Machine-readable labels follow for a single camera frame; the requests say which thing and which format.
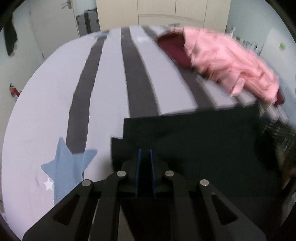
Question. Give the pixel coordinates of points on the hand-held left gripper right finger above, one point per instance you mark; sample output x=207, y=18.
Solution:
x=152, y=176

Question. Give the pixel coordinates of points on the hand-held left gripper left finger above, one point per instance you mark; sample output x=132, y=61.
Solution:
x=138, y=176

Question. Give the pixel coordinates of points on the black printed t-shirt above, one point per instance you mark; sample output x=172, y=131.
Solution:
x=196, y=143

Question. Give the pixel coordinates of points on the striped star bed cover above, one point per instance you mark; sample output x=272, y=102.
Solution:
x=46, y=92

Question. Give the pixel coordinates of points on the maroon garment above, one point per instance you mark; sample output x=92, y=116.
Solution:
x=173, y=48

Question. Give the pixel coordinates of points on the pink garment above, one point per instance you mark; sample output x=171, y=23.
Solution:
x=222, y=60

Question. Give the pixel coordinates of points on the red fire extinguisher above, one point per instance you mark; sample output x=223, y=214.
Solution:
x=14, y=91

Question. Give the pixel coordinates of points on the grey ribbed suitcase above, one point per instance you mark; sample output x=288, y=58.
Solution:
x=89, y=22

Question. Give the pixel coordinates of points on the white nightstand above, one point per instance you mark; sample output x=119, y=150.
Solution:
x=245, y=41

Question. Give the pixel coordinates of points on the cream four-door wardrobe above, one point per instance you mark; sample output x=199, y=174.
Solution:
x=161, y=11

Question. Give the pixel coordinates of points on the white room door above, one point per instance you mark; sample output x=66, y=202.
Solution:
x=53, y=23

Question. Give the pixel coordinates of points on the white headboard with green stickers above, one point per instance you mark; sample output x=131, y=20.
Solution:
x=275, y=46

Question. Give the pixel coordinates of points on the dark hanging garment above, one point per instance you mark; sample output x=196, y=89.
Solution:
x=10, y=34

